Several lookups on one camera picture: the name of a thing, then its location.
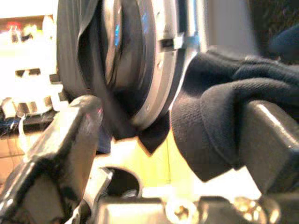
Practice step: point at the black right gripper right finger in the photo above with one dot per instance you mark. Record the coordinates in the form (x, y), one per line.
(271, 144)

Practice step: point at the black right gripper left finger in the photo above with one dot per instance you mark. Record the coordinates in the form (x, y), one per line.
(60, 144)

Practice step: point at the dark blue cloth garment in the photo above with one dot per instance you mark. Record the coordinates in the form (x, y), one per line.
(210, 121)

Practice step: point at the white washing machine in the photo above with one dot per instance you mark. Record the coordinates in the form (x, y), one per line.
(229, 23)

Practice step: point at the white storage rack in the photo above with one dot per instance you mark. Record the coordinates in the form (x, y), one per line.
(28, 60)

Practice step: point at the dark grey cloth garment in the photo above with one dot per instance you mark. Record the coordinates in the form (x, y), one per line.
(151, 140)

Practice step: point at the round grey washer door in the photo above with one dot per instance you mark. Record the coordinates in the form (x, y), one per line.
(161, 77)

